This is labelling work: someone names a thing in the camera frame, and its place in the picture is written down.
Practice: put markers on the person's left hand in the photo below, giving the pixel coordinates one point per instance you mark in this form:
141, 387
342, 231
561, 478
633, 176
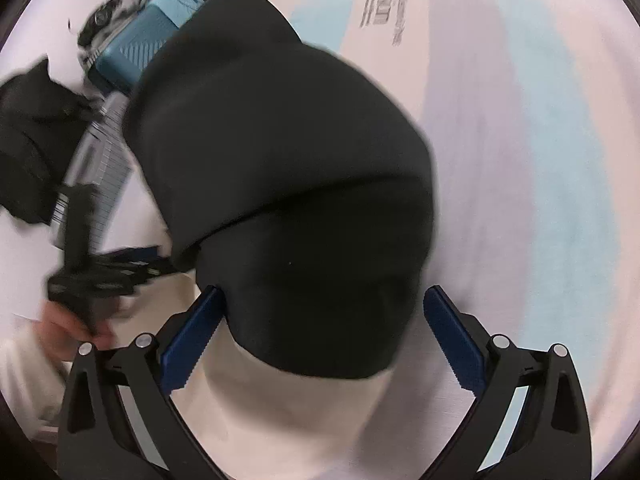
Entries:
65, 327

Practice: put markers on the black coat on wall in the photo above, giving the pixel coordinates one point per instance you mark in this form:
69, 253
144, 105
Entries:
35, 135

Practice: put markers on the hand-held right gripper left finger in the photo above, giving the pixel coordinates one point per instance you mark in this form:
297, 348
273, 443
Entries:
192, 340

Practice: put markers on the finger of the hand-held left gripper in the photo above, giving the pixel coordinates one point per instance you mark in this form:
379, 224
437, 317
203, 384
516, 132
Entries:
135, 252
152, 269

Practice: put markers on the grey clothes pile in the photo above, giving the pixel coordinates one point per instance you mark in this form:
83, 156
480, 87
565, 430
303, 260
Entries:
105, 20

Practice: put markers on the light blue cloth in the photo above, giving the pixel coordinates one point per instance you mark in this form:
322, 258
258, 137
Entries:
177, 0

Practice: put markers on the cream and black hooded jacket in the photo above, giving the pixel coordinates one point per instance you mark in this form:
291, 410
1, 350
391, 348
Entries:
280, 185

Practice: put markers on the silver ribbed suitcase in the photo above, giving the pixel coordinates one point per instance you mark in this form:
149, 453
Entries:
102, 160

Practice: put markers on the bed with striped sheet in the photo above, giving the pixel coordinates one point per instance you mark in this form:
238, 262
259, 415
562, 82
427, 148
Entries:
500, 160

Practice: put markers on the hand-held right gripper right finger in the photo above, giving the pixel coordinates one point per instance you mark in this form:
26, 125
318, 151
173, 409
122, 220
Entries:
455, 342

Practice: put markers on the blue suitcase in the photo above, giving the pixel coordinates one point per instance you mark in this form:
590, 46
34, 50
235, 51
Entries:
132, 52

